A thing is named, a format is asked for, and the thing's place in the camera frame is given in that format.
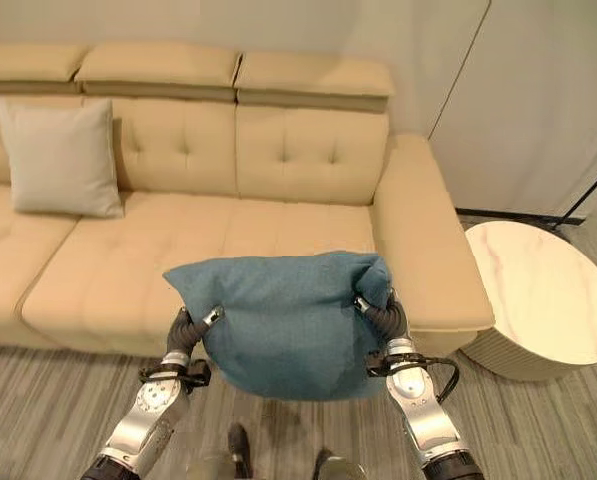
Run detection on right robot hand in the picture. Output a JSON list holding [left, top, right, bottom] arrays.
[[353, 286, 409, 347]]

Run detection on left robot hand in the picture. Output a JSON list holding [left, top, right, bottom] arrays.
[[166, 303, 227, 363]]

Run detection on teal blue cushion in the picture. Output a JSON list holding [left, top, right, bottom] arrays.
[[162, 252, 393, 402]]

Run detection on beige leather sofa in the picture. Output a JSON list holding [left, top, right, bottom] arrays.
[[0, 40, 495, 359]]

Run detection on left dark robot foot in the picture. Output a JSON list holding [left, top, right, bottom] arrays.
[[227, 422, 253, 480]]

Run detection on round white marble side table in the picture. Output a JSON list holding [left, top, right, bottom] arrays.
[[456, 221, 597, 383]]

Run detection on light grey cushion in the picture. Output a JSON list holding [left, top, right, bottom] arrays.
[[0, 97, 125, 219]]

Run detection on black floor lamp stand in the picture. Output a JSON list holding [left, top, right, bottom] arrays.
[[552, 158, 597, 232]]

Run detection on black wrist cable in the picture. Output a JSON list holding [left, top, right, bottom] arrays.
[[410, 354, 460, 404]]

